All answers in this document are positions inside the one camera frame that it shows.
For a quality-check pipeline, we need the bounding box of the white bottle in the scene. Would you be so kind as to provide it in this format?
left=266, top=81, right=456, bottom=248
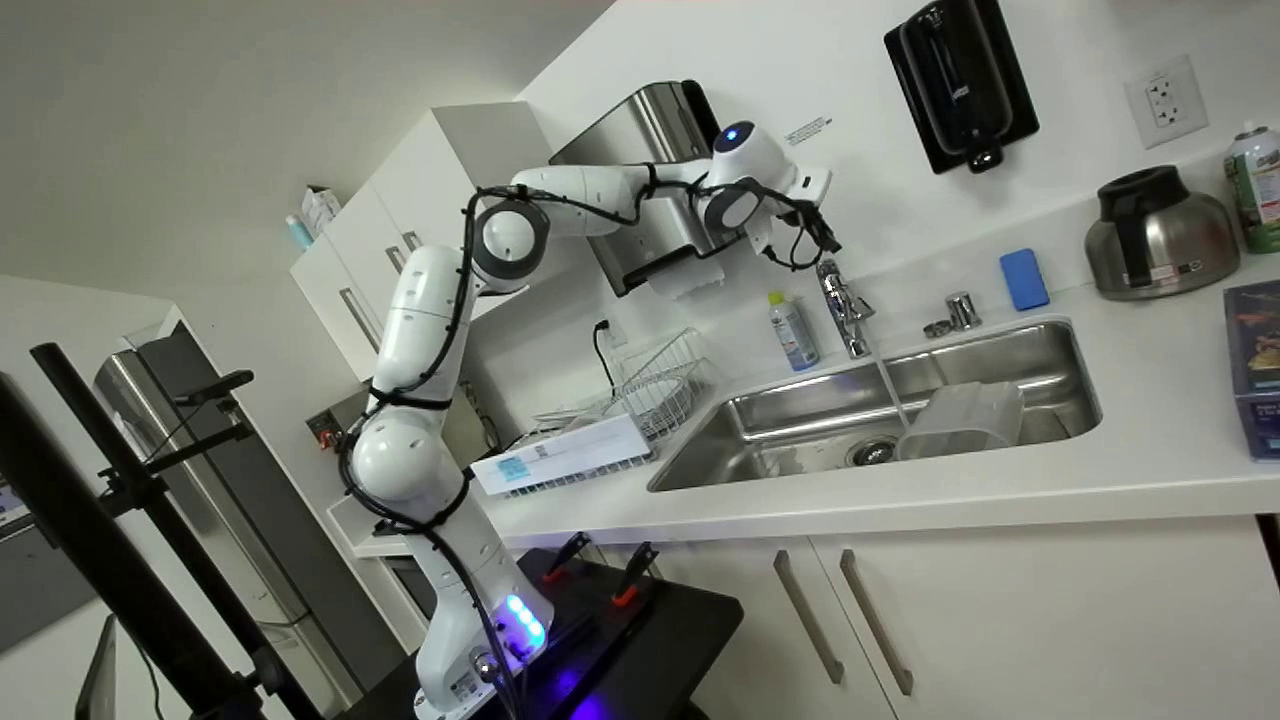
left=295, top=182, right=343, bottom=244

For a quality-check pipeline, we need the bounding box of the white upper cabinet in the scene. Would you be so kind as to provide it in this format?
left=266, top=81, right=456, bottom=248
left=289, top=102, right=552, bottom=381

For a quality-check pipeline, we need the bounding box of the steel paper towel dispenser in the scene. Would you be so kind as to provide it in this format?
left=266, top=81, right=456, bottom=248
left=546, top=76, right=752, bottom=301

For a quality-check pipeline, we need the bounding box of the small chrome sink fixture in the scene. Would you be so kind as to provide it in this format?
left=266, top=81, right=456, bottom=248
left=920, top=292, right=986, bottom=344

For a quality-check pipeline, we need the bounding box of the cylindrical can with label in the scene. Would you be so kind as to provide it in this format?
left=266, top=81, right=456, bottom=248
left=1219, top=123, right=1280, bottom=259

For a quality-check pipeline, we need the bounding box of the white box with blue label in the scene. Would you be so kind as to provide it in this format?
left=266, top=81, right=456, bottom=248
left=466, top=413, right=654, bottom=502

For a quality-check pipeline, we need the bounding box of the stainless steel refrigerator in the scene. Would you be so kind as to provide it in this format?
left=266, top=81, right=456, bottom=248
left=92, top=316, right=412, bottom=705

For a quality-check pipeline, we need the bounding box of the empty white wall outlet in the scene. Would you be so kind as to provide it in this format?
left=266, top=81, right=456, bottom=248
left=1118, top=54, right=1212, bottom=154

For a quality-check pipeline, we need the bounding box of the white lower cabinet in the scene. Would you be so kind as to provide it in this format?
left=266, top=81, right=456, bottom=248
left=351, top=512, right=1280, bottom=720

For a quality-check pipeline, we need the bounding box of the steel cabinet handle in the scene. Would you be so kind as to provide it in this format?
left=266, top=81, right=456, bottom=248
left=836, top=546, right=924, bottom=702
left=337, top=284, right=384, bottom=356
left=384, top=229, right=429, bottom=277
left=767, top=549, right=853, bottom=694

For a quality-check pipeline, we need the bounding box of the white cabinet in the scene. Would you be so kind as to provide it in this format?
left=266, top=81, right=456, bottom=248
left=351, top=512, right=1280, bottom=720
left=289, top=102, right=552, bottom=381

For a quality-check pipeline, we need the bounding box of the blue sponge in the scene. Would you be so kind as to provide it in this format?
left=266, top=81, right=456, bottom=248
left=995, top=244, right=1056, bottom=316

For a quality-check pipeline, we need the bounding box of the stainless steel sink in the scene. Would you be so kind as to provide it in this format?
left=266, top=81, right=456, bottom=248
left=647, top=316, right=1107, bottom=497

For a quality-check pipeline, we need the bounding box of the black robot table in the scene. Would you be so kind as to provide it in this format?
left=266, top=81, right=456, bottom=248
left=332, top=546, right=748, bottom=720

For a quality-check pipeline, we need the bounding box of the red black clamp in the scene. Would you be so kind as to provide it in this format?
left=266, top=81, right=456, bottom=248
left=607, top=537, right=664, bottom=620
left=537, top=528, right=600, bottom=594

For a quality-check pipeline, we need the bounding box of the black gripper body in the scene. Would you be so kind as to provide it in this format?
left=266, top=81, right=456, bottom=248
left=757, top=190, right=819, bottom=277

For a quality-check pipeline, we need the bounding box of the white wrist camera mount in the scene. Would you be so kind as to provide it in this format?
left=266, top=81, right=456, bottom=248
left=788, top=166, right=840, bottom=209

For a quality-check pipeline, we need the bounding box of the black power cable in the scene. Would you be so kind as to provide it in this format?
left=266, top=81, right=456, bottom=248
left=588, top=316, right=626, bottom=401

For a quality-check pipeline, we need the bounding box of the dark blue box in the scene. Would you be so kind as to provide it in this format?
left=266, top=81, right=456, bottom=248
left=1224, top=277, right=1280, bottom=466

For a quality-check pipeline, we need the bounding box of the black wall soap dispenser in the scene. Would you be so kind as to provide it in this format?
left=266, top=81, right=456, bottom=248
left=879, top=0, right=1042, bottom=177

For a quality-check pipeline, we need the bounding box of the chrome sink faucet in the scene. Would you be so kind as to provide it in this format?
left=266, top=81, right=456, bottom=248
left=812, top=258, right=879, bottom=365

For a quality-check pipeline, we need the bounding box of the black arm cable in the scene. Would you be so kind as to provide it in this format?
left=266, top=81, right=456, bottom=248
left=332, top=156, right=825, bottom=705

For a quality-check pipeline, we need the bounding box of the steel lower cabinet handle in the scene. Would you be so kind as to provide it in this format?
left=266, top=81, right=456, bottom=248
left=767, top=549, right=853, bottom=694
left=836, top=546, right=924, bottom=702

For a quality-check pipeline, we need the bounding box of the steel upper cabinet handle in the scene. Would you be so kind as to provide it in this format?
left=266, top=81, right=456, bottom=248
left=337, top=284, right=384, bottom=356
left=384, top=229, right=429, bottom=277

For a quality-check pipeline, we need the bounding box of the white wire dish rack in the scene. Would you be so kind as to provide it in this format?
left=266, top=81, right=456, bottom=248
left=522, top=326, right=711, bottom=459

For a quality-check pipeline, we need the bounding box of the black camera stand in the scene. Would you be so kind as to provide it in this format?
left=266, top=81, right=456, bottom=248
left=0, top=337, right=322, bottom=720

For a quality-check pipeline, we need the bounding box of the translucent plastic container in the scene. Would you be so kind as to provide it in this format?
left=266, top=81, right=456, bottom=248
left=892, top=381, right=1026, bottom=466

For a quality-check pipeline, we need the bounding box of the dish soap bottle yellow cap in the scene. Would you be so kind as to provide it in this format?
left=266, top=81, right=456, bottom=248
left=764, top=288, right=825, bottom=376

